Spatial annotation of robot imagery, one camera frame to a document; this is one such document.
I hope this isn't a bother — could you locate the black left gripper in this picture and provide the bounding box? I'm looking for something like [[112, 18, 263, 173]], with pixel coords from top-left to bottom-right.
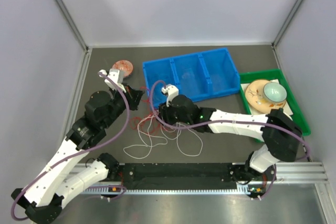
[[102, 82, 145, 129]]

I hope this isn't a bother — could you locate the red wire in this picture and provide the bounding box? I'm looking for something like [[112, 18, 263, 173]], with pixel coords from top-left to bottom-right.
[[131, 86, 179, 140]]

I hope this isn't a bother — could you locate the white wire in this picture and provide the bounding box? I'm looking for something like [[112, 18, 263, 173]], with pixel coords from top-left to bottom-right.
[[123, 115, 204, 159]]

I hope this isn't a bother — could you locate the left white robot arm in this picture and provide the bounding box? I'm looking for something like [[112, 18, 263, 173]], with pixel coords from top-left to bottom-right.
[[11, 84, 144, 223]]

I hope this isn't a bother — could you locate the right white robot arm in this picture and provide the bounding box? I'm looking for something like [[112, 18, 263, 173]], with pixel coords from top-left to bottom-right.
[[158, 95, 302, 182]]

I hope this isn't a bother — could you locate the blue three-compartment bin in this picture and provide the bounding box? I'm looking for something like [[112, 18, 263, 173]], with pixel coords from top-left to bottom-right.
[[142, 48, 240, 102]]

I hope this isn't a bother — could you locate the red patterned small plate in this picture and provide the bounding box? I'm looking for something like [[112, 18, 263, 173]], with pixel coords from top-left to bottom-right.
[[112, 60, 134, 78]]

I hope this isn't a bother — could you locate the green plastic tray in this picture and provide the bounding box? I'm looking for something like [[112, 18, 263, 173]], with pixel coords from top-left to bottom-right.
[[240, 69, 311, 137]]

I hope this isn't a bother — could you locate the tan patterned plate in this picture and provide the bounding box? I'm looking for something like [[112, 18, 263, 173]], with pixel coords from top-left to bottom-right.
[[245, 79, 287, 114]]

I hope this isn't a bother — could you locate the light green bowl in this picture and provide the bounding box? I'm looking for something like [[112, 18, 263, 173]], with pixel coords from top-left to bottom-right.
[[263, 82, 287, 103]]

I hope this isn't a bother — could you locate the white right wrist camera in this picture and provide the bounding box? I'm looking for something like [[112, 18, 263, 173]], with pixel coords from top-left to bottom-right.
[[161, 84, 179, 106]]

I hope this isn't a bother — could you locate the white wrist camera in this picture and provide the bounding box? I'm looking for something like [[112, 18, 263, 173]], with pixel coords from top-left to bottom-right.
[[161, 84, 179, 106], [98, 68, 126, 93]]

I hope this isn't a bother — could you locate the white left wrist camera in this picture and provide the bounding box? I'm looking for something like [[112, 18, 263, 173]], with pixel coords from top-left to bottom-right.
[[98, 68, 126, 93]]

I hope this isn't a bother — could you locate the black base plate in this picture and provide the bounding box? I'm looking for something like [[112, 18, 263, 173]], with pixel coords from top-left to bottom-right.
[[114, 163, 274, 190]]

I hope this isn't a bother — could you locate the grey slotted cable duct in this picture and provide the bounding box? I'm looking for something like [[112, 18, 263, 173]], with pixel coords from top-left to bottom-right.
[[83, 184, 254, 195]]

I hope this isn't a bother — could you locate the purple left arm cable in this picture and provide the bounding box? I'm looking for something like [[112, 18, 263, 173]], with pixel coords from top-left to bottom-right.
[[10, 73, 130, 221]]

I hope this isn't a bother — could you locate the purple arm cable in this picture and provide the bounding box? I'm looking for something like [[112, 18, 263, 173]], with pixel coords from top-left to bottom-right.
[[10, 73, 130, 221], [149, 80, 312, 200]]

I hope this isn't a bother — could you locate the aluminium frame left post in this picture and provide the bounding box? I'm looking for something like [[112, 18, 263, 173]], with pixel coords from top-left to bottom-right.
[[54, 0, 89, 51]]

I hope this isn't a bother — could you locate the aluminium frame post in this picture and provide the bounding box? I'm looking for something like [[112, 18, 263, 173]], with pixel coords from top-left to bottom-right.
[[271, 0, 304, 49], [54, 0, 89, 51]]

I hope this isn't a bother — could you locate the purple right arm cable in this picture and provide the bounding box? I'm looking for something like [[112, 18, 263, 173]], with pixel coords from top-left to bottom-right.
[[149, 80, 312, 200]]

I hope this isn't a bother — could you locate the aluminium frame right post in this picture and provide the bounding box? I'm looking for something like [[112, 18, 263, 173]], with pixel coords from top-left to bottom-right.
[[271, 0, 304, 49]]

